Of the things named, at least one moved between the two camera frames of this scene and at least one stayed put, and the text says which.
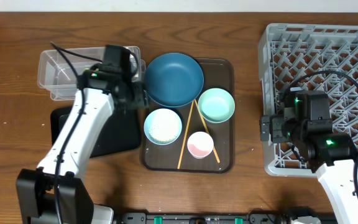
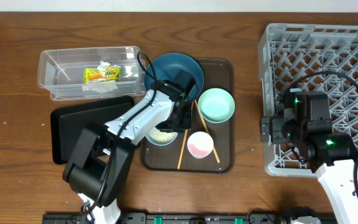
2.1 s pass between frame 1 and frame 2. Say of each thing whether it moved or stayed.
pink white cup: stayed
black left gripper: moved
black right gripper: stayed
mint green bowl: stayed
